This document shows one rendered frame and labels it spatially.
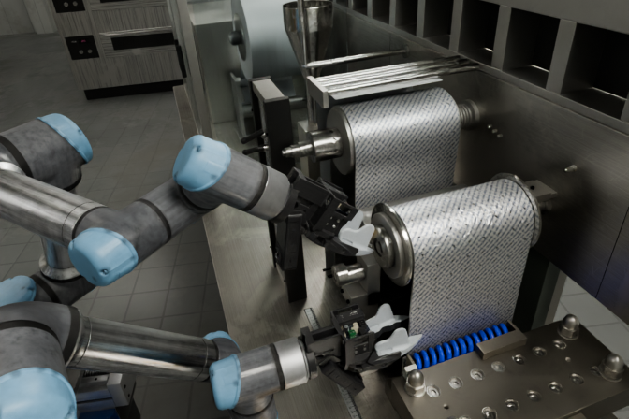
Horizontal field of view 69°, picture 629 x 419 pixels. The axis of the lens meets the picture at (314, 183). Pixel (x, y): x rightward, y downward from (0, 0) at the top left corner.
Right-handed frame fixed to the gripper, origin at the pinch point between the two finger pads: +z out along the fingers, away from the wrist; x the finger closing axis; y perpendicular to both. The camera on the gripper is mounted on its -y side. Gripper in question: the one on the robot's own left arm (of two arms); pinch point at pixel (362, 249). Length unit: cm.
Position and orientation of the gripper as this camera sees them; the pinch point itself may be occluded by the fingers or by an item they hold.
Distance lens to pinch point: 80.9
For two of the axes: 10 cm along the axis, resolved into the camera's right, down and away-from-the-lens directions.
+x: -3.3, -4.7, 8.2
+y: 5.6, -8.0, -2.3
